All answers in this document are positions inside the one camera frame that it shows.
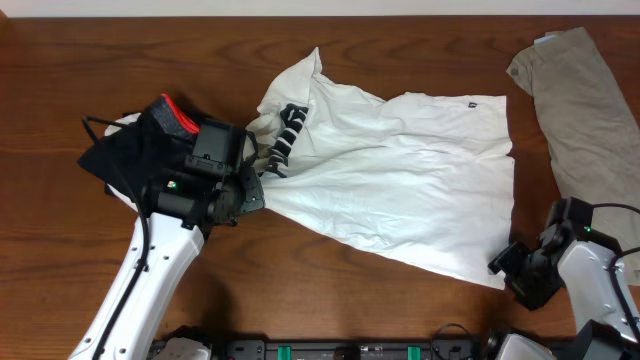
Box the white printed t-shirt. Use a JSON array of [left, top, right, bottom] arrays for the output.
[[249, 52, 515, 289]]

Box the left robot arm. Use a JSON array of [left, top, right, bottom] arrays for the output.
[[71, 157, 265, 359]]

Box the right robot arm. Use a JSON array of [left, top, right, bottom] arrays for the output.
[[486, 226, 639, 360]]

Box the black shorts red waistband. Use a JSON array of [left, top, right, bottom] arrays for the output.
[[78, 94, 209, 197]]

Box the grey khaki garment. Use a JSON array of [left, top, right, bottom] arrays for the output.
[[507, 28, 639, 285]]

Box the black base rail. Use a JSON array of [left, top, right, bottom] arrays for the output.
[[149, 337, 501, 360]]

